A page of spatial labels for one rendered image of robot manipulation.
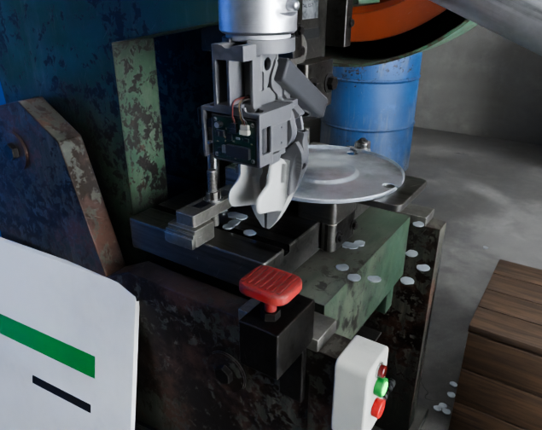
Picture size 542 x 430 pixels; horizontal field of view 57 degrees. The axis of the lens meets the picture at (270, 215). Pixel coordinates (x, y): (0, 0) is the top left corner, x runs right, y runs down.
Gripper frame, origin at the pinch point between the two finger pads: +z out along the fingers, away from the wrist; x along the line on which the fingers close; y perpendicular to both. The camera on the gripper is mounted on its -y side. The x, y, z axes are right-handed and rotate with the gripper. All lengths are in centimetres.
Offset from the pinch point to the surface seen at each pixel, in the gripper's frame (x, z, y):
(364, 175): -3.1, 6.7, -35.1
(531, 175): 3, 85, -290
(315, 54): -14.5, -13.1, -36.2
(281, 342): 3.1, 15.7, 2.3
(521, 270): 21, 50, -97
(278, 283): 1.4, 8.8, 0.3
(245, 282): -2.1, 8.8, 2.4
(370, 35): -17, -14, -66
